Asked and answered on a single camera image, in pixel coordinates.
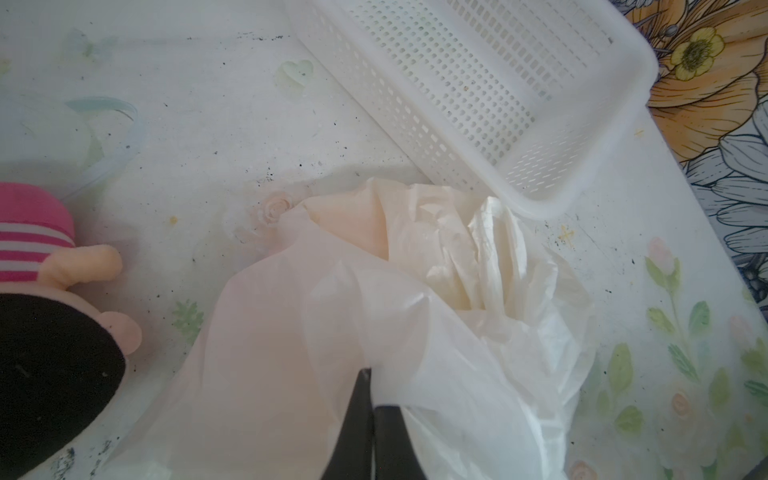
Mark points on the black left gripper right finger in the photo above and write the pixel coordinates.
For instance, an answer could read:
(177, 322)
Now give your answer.
(395, 458)

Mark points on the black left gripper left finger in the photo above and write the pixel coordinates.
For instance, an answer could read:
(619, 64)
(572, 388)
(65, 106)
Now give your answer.
(352, 456)

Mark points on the white plastic bag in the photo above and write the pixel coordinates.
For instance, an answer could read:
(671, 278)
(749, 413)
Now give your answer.
(480, 334)

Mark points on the plush doll pink striped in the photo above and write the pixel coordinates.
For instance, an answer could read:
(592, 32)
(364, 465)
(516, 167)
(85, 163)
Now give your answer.
(62, 359)

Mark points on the white perforated plastic basket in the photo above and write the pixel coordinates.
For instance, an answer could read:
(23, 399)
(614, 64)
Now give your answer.
(521, 100)

